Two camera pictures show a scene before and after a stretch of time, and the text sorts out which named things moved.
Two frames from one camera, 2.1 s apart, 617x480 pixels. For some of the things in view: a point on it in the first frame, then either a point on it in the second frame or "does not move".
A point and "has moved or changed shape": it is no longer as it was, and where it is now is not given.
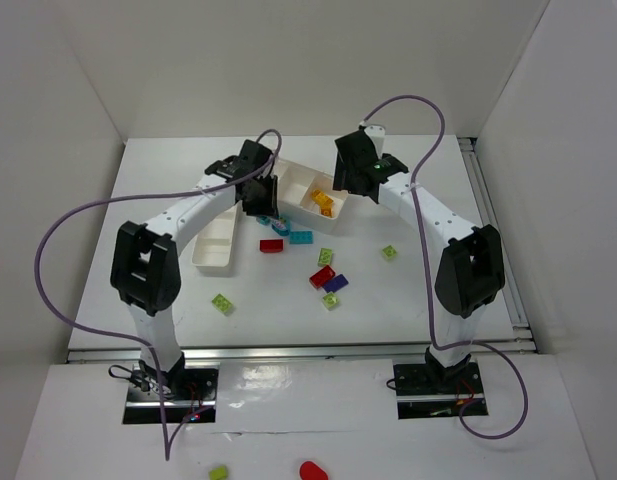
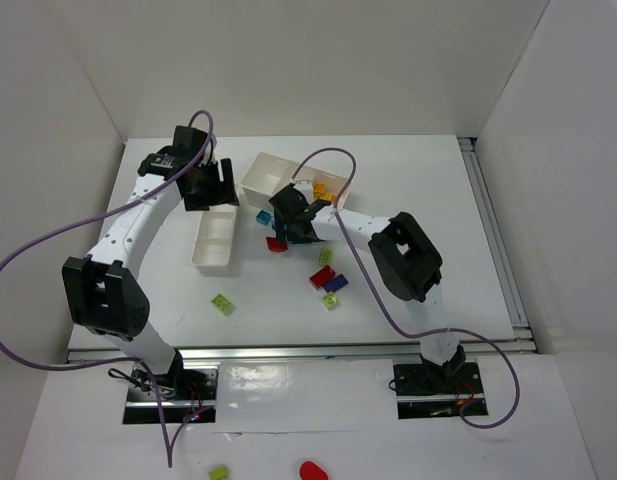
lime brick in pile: [325, 257] does not move
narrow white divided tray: [213, 245] does not move
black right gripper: [352, 163] → [292, 222]
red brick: [271, 245] has moved or changed shape
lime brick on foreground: [219, 473] does not move
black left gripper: [263, 195] → [214, 185]
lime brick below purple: [331, 299] does not move
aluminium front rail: [478, 349] does not move
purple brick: [336, 283] does not move
